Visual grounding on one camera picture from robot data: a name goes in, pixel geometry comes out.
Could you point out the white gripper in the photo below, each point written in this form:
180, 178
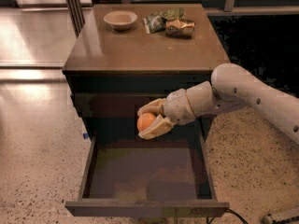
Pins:
176, 107

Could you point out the orange fruit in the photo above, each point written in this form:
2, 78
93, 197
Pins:
144, 121

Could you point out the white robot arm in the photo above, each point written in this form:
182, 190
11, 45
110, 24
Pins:
231, 87

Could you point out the dark brown drawer cabinet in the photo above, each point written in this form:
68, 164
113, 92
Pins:
133, 61

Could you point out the closed top drawer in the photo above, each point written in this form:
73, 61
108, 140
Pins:
109, 105

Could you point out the blue tape piece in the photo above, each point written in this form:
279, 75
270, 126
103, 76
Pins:
85, 135

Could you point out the green chip bag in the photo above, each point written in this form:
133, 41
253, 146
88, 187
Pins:
156, 22

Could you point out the white paper bowl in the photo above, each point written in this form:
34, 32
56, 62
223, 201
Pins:
120, 20

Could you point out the white power strip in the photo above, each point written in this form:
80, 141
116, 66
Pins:
290, 216

